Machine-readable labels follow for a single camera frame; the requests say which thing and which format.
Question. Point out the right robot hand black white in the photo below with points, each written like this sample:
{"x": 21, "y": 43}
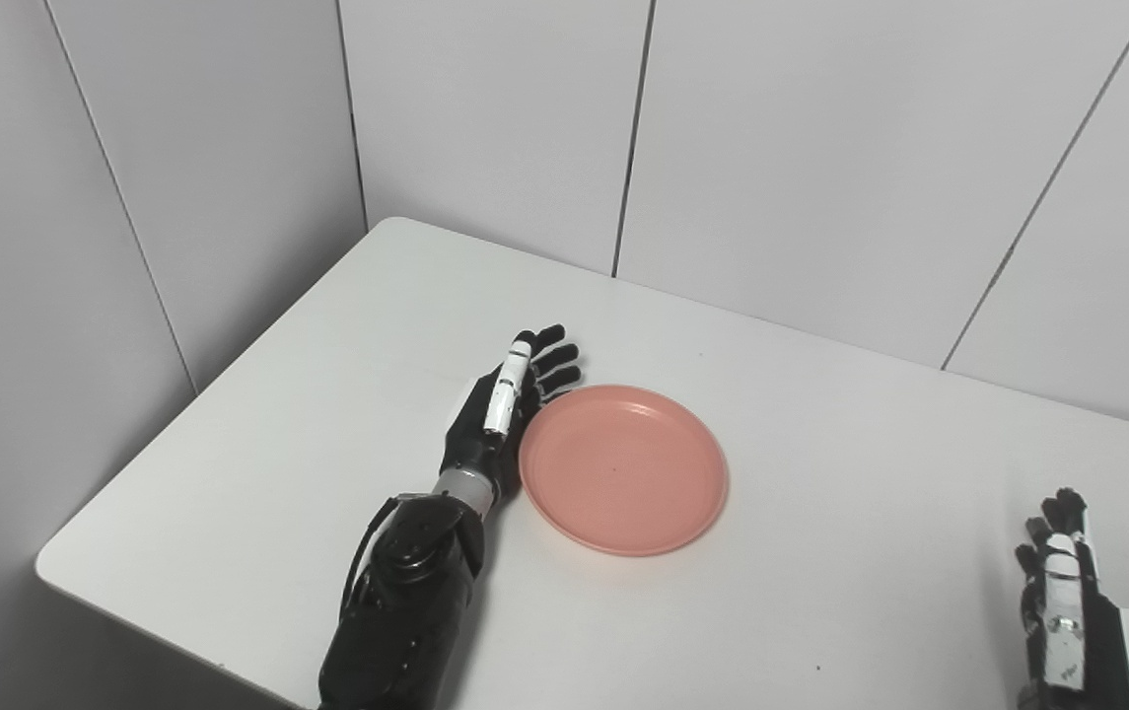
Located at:
{"x": 1067, "y": 616}

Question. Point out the pink round plate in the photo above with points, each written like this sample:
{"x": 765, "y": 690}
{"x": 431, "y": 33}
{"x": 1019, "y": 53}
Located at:
{"x": 623, "y": 469}

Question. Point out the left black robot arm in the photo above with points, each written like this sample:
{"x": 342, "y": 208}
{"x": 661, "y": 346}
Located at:
{"x": 406, "y": 611}

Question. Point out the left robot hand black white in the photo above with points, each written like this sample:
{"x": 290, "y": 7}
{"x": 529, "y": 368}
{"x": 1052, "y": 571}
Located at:
{"x": 500, "y": 414}

